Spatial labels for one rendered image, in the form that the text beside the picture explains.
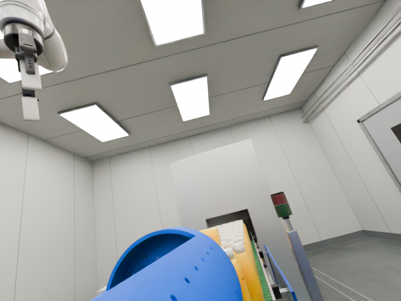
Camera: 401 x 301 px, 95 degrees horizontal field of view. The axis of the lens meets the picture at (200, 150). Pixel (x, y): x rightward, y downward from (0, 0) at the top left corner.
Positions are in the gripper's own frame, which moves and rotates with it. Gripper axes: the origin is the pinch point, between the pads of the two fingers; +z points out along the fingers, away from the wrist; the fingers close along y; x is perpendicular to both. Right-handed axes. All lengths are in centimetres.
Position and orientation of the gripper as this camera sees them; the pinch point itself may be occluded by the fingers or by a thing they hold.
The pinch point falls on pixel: (31, 102)
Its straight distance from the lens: 60.1
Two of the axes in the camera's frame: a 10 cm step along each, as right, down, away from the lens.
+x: -7.1, 0.7, -7.0
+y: -6.3, 3.7, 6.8
